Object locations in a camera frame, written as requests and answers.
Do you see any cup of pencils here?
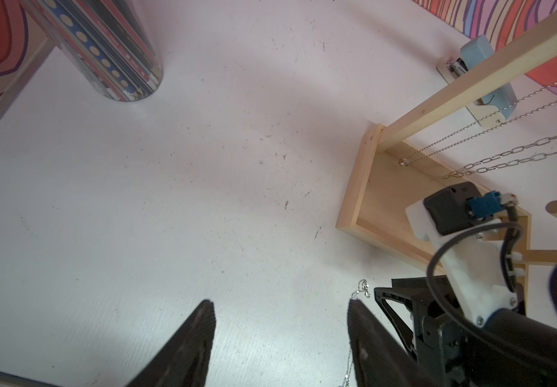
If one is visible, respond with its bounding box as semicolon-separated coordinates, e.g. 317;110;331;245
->
20;0;163;103

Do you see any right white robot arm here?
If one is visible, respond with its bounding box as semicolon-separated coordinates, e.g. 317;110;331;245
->
374;266;557;386

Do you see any wooden jewelry display stand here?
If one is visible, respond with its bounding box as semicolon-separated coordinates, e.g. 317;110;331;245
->
335;0;557;294

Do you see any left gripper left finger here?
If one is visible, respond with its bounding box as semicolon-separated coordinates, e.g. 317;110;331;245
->
129;299;217;387

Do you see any chunky silver chain necklace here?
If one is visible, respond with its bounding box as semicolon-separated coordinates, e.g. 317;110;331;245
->
442;124;557;181

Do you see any silver ball chain necklace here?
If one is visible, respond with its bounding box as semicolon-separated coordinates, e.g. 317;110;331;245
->
398;60;557;169

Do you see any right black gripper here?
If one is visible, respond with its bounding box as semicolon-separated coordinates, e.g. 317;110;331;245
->
374;277;525;386

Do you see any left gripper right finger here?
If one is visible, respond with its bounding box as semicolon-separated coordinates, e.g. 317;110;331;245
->
347;300;434;387

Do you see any thin silver necklace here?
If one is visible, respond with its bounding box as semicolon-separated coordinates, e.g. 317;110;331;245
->
338;278;371;387

